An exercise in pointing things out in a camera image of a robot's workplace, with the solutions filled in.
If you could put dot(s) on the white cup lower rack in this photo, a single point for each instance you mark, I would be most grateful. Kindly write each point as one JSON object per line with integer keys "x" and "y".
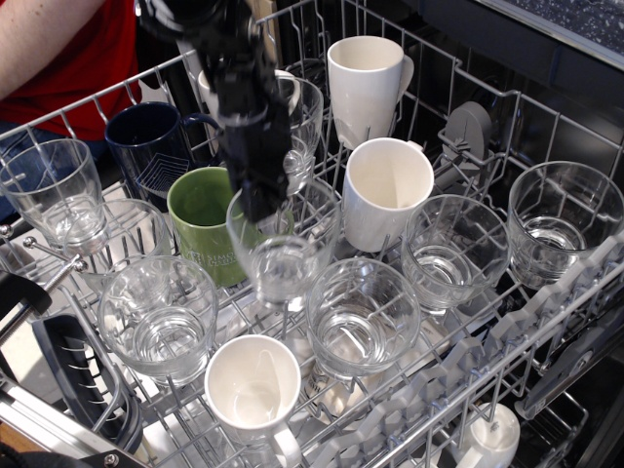
{"x": 491, "y": 440}

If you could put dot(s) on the black dishwasher rack handle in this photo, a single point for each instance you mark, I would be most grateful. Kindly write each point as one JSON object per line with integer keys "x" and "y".
{"x": 95, "y": 394}

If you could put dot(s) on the green ceramic mug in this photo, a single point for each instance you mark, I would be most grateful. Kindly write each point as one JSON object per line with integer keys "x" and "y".
{"x": 197, "y": 204}

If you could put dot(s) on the dark blue mug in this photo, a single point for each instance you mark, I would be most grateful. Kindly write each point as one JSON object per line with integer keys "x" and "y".
{"x": 149, "y": 142}

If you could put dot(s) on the clear glass behind gripper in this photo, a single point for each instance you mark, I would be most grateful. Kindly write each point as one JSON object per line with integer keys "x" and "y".
{"x": 306, "y": 107}

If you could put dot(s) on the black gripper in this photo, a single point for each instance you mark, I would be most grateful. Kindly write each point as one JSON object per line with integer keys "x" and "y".
{"x": 254, "y": 153}

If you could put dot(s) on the clear glass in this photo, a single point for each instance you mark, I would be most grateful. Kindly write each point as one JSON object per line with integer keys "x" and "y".
{"x": 56, "y": 189}
{"x": 559, "y": 213}
{"x": 306, "y": 107}
{"x": 285, "y": 251}
{"x": 453, "y": 249}
{"x": 362, "y": 317}
{"x": 114, "y": 234}
{"x": 158, "y": 316}

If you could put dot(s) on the person forearm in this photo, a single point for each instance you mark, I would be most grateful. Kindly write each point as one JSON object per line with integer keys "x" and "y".
{"x": 36, "y": 34}

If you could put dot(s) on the grey wire dishwasher rack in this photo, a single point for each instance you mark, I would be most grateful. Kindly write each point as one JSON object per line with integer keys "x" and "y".
{"x": 489, "y": 99}

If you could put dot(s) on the tall white mug back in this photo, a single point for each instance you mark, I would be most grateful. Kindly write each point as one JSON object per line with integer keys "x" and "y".
{"x": 368, "y": 75}

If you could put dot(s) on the red shirt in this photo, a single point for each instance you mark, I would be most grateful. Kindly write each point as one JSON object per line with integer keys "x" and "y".
{"x": 102, "y": 53}

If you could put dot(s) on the white mug front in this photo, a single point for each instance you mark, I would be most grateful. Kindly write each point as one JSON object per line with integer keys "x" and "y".
{"x": 252, "y": 385}

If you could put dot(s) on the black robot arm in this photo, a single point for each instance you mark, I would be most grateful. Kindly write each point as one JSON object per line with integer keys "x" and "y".
{"x": 231, "y": 50}

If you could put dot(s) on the white mug centre right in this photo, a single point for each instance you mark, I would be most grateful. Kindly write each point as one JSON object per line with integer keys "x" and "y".
{"x": 385, "y": 180}

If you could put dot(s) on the white mug behind arm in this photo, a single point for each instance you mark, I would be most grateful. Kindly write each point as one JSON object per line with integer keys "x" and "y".
{"x": 207, "y": 92}

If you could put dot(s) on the grey plastic tine row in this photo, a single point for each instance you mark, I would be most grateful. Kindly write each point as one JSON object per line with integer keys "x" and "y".
{"x": 474, "y": 364}

